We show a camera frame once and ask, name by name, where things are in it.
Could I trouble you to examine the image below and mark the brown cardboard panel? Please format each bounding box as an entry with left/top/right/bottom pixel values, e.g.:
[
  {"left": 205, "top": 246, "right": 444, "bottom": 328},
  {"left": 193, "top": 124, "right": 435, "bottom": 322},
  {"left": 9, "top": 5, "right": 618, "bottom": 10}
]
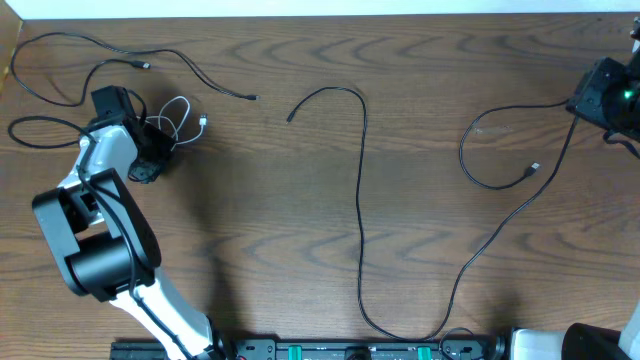
[{"left": 0, "top": 0, "right": 23, "bottom": 88}]

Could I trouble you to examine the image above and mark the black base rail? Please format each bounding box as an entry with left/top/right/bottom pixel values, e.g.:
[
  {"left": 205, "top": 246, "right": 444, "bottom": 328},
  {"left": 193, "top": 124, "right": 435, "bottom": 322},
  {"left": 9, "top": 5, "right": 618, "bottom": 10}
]
[{"left": 109, "top": 327, "right": 566, "bottom": 360}]

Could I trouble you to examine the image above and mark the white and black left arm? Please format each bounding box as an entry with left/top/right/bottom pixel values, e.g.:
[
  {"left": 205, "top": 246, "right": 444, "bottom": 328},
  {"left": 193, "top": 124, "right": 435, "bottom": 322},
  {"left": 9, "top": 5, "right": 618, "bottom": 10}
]
[{"left": 32, "top": 86, "right": 227, "bottom": 359}]

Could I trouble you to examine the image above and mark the black left camera cable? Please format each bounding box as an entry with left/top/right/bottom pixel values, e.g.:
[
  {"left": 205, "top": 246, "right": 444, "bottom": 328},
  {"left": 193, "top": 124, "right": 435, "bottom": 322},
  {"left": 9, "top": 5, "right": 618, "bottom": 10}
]
[{"left": 7, "top": 115, "right": 196, "bottom": 360}]

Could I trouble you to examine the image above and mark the white cable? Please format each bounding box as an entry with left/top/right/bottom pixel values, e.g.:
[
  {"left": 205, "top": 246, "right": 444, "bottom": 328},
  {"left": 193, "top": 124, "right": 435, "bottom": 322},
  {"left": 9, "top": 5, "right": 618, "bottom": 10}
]
[{"left": 144, "top": 95, "right": 209, "bottom": 149}]

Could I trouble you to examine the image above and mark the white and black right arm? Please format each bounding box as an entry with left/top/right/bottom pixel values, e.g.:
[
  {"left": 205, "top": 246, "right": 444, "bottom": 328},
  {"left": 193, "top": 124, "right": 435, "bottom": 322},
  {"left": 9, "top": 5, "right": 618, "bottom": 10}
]
[{"left": 561, "top": 18, "right": 639, "bottom": 360}]

